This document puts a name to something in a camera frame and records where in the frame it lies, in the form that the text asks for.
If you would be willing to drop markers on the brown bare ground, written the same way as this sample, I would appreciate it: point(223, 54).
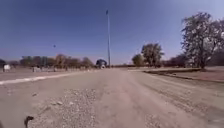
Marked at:
point(203, 75)

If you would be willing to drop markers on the white vehicle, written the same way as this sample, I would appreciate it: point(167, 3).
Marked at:
point(6, 67)

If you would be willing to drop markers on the pale dirt gravel road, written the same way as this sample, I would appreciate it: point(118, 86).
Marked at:
point(120, 96)

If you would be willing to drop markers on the small green tree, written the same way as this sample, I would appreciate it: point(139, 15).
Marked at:
point(137, 60)

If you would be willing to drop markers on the green leafy tree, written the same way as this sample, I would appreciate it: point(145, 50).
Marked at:
point(152, 53)

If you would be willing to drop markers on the pale kerb strip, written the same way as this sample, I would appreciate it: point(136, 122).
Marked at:
point(36, 78)

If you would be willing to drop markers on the large bare tree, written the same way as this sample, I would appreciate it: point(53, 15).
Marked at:
point(201, 36)

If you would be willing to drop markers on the brown ground beside road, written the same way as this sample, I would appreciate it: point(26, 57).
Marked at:
point(23, 74)

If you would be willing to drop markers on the tall thin pole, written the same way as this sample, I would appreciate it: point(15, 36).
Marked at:
point(108, 43)

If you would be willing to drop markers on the row of autumn trees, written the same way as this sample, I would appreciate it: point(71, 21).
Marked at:
point(56, 61)

